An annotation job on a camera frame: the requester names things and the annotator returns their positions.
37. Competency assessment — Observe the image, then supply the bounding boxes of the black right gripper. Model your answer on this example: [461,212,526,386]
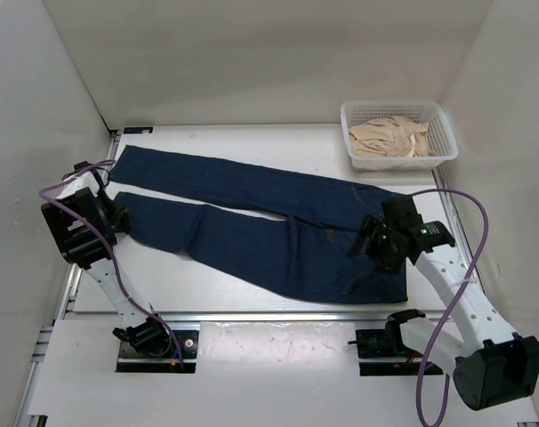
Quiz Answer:
[346,214,405,276]

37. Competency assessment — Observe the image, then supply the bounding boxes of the dark blue denim trousers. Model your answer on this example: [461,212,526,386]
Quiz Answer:
[110,146,407,304]

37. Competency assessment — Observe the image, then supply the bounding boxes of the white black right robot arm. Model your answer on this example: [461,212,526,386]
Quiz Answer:
[349,215,539,410]

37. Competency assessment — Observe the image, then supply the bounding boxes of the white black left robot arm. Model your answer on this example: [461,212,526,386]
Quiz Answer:
[39,159,174,357]

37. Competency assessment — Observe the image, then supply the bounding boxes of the beige folded cloth in basket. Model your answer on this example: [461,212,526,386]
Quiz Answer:
[348,116,438,157]

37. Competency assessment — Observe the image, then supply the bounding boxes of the white plastic perforated basket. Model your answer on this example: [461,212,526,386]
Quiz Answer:
[341,101,458,171]

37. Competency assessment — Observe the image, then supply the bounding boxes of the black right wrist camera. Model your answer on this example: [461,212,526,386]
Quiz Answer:
[382,196,423,229]

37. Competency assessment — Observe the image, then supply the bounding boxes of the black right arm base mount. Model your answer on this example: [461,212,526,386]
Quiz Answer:
[347,329,422,377]

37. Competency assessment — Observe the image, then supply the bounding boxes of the aluminium table edge rail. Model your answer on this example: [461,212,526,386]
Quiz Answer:
[62,310,402,331]

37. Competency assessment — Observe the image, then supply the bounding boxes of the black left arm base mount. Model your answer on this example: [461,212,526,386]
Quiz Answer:
[112,319,199,374]

